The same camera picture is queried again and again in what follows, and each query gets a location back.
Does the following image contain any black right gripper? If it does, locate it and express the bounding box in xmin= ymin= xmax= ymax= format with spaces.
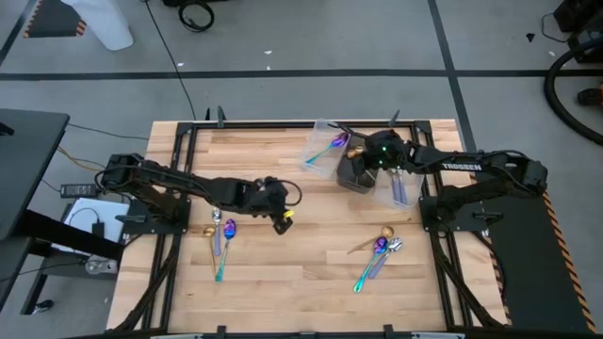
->
xmin=360 ymin=130 xmax=411 ymax=178

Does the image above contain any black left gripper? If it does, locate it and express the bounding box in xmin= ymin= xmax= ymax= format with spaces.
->
xmin=245 ymin=177 xmax=294 ymax=236

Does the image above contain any gold spoon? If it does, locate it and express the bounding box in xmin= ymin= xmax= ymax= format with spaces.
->
xmin=203 ymin=226 xmax=218 ymax=278
xmin=346 ymin=225 xmax=396 ymax=256
xmin=347 ymin=145 xmax=378 ymax=183

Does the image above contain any iridescent rainbow spoon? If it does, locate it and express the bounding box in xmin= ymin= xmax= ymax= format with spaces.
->
xmin=352 ymin=236 xmax=389 ymax=295
xmin=215 ymin=218 xmax=237 ymax=283
xmin=304 ymin=132 xmax=351 ymax=166

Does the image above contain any dark grey plastic bin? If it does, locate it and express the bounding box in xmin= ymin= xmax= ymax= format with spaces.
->
xmin=335 ymin=140 xmax=392 ymax=195

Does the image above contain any translucent plastic bin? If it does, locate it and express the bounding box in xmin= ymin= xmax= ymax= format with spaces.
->
xmin=373 ymin=164 xmax=425 ymax=211
xmin=301 ymin=118 xmax=355 ymax=180

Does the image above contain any white sheet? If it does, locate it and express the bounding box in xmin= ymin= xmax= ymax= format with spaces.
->
xmin=50 ymin=197 xmax=131 ymax=256

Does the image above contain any transparent plastic piece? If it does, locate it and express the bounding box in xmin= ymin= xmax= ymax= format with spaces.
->
xmin=84 ymin=257 xmax=119 ymax=277

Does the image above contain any black hazard-striped platform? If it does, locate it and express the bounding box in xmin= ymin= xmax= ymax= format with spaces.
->
xmin=22 ymin=0 xmax=89 ymax=39
xmin=473 ymin=164 xmax=599 ymax=336

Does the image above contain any black power brick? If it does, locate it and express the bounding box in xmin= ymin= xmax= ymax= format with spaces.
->
xmin=59 ymin=183 xmax=99 ymax=200

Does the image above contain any black equipment case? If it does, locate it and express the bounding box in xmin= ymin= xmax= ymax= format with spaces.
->
xmin=553 ymin=0 xmax=603 ymax=65

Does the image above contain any black desk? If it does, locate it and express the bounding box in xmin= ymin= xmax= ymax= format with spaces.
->
xmin=0 ymin=107 xmax=126 ymax=316

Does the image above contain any white plastic housing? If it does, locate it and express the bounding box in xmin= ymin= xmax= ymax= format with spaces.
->
xmin=60 ymin=0 xmax=136 ymax=52

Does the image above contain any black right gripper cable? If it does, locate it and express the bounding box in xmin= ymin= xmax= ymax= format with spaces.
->
xmin=327 ymin=121 xmax=371 ymax=140

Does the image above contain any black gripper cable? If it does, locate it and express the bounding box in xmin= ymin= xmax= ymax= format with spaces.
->
xmin=275 ymin=177 xmax=303 ymax=208
xmin=327 ymin=121 xmax=371 ymax=140

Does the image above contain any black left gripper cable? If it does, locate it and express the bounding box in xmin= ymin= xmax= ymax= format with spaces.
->
xmin=275 ymin=177 xmax=303 ymax=208

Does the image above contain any black aluminium table frame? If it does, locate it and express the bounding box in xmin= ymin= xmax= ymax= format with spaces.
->
xmin=106 ymin=120 xmax=510 ymax=339

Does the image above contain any black vacuum hose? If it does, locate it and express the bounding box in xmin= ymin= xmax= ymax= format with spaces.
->
xmin=543 ymin=40 xmax=603 ymax=146

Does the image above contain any thin black cable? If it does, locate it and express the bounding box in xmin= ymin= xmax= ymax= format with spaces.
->
xmin=65 ymin=121 xmax=151 ymax=142

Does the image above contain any black floor cable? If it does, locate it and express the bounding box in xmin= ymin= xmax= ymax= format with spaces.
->
xmin=140 ymin=0 xmax=198 ymax=121

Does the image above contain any coiled black cable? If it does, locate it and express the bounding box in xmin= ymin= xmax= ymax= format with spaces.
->
xmin=177 ymin=0 xmax=216 ymax=33

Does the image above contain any yellow cable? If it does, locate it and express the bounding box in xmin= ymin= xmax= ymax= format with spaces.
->
xmin=56 ymin=144 xmax=110 ymax=174

